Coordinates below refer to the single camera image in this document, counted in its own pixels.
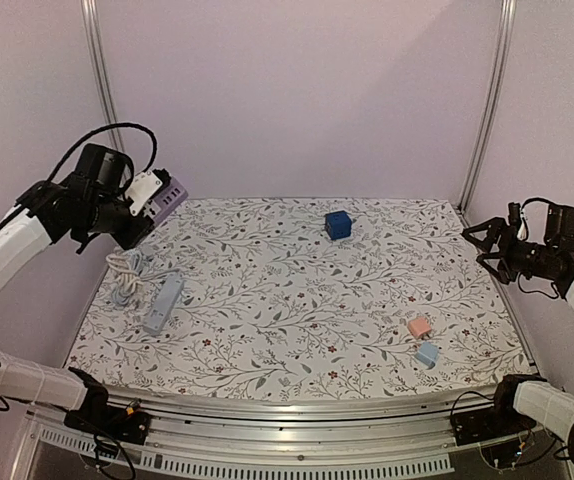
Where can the pink plug adapter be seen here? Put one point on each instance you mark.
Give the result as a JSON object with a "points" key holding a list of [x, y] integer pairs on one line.
{"points": [[420, 328]]}

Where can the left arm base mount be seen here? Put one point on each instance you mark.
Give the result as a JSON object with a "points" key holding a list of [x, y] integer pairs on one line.
{"points": [[96, 416]]}

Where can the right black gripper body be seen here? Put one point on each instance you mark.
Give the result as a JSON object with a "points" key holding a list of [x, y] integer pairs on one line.
{"points": [[503, 251]]}

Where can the dark blue cube socket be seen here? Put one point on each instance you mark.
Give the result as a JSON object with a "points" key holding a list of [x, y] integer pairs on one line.
{"points": [[338, 225]]}

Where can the light blue plug adapter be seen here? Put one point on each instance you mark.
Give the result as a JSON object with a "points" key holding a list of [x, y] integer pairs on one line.
{"points": [[427, 354]]}

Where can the left aluminium frame post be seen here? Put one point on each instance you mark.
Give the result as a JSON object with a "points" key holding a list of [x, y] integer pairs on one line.
{"points": [[91, 24]]}

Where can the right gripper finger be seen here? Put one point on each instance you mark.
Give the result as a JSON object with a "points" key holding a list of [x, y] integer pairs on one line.
{"points": [[495, 265], [485, 236]]}

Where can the purple power strip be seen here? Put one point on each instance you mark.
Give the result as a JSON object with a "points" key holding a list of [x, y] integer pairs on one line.
{"points": [[165, 202]]}

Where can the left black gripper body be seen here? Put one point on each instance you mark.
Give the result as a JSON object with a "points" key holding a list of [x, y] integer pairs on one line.
{"points": [[107, 217]]}

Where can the right aluminium frame post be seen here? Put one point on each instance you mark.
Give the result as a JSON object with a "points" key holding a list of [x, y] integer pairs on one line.
{"points": [[493, 94]]}

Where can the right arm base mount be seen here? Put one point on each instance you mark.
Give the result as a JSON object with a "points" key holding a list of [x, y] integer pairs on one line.
{"points": [[484, 422]]}

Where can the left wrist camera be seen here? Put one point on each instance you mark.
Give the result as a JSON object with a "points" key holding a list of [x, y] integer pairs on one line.
{"points": [[142, 193]]}

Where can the floral patterned table mat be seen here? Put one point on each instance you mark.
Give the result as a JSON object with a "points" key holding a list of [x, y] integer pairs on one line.
{"points": [[272, 309]]}

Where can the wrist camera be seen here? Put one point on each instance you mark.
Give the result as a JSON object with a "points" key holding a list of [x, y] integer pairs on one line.
{"points": [[517, 219], [142, 193]]}

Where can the aluminium front rail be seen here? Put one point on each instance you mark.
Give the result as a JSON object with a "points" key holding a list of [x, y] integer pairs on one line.
{"points": [[212, 438]]}

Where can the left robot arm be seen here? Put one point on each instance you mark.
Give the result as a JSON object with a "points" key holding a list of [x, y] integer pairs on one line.
{"points": [[102, 195]]}

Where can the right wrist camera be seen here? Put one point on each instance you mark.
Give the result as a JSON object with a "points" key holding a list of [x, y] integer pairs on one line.
{"points": [[517, 219]]}

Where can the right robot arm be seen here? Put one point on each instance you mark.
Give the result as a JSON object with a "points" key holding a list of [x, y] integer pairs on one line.
{"points": [[532, 395]]}

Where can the light blue power strip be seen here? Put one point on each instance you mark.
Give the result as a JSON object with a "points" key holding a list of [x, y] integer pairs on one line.
{"points": [[164, 304]]}

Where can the aluminium frame post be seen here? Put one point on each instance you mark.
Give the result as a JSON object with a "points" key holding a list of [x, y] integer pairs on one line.
{"points": [[91, 24], [493, 94]]}

